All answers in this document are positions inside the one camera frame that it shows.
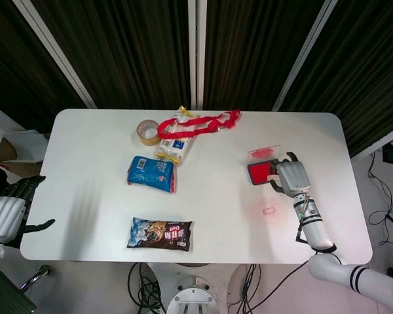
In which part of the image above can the black pleated curtain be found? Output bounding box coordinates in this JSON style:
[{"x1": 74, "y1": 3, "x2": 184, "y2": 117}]
[
  {"x1": 31, "y1": 0, "x2": 197, "y2": 109},
  {"x1": 0, "y1": 0, "x2": 86, "y2": 135},
  {"x1": 202, "y1": 0, "x2": 330, "y2": 112},
  {"x1": 280, "y1": 0, "x2": 393, "y2": 158}
]

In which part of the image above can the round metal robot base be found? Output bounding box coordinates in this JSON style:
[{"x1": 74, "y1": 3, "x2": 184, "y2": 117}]
[{"x1": 166, "y1": 274, "x2": 219, "y2": 314}]

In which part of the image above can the brown packing tape roll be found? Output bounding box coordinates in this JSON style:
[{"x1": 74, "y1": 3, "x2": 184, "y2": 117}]
[{"x1": 136, "y1": 119, "x2": 159, "y2": 145}]

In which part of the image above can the blue snack bag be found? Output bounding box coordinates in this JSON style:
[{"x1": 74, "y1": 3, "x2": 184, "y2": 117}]
[{"x1": 126, "y1": 155, "x2": 178, "y2": 194}]

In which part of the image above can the white yellow snack bag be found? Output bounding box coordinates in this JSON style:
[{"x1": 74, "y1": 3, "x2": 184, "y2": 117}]
[{"x1": 155, "y1": 105, "x2": 200, "y2": 167}]

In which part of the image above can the dark chocolate snack bag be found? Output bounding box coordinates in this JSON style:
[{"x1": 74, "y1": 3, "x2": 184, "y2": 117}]
[{"x1": 126, "y1": 217, "x2": 195, "y2": 253}]

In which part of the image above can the chrome chair leg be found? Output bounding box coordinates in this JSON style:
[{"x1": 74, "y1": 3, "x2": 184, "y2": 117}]
[{"x1": 18, "y1": 264, "x2": 52, "y2": 292}]

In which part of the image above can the red ink pad case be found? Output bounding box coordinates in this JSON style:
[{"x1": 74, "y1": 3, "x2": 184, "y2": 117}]
[{"x1": 246, "y1": 143, "x2": 282, "y2": 186}]

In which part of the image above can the dark green panel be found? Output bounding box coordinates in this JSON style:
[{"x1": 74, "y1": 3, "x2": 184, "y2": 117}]
[{"x1": 0, "y1": 270, "x2": 39, "y2": 314}]

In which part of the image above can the white frame post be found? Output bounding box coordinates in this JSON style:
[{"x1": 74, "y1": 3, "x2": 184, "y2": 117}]
[
  {"x1": 271, "y1": 0, "x2": 340, "y2": 113},
  {"x1": 187, "y1": 0, "x2": 208, "y2": 111},
  {"x1": 349, "y1": 122, "x2": 393, "y2": 162},
  {"x1": 12, "y1": 0, "x2": 98, "y2": 109}
]

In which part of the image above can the brown cardboard box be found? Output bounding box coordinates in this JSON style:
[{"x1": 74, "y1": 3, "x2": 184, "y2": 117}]
[{"x1": 0, "y1": 130, "x2": 52, "y2": 165}]

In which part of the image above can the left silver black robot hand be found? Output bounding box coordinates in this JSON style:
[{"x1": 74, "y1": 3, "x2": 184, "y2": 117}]
[{"x1": 0, "y1": 175, "x2": 56, "y2": 245}]

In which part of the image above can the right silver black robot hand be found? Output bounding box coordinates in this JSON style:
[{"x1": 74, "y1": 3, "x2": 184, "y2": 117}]
[{"x1": 269, "y1": 150, "x2": 312, "y2": 199}]

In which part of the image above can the black cable bundle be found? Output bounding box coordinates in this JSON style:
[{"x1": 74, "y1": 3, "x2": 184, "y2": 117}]
[
  {"x1": 227, "y1": 263, "x2": 263, "y2": 314},
  {"x1": 127, "y1": 263, "x2": 166, "y2": 314}
]

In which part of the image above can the red lanyard strap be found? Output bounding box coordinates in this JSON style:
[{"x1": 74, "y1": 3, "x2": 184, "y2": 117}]
[{"x1": 156, "y1": 109, "x2": 242, "y2": 139}]

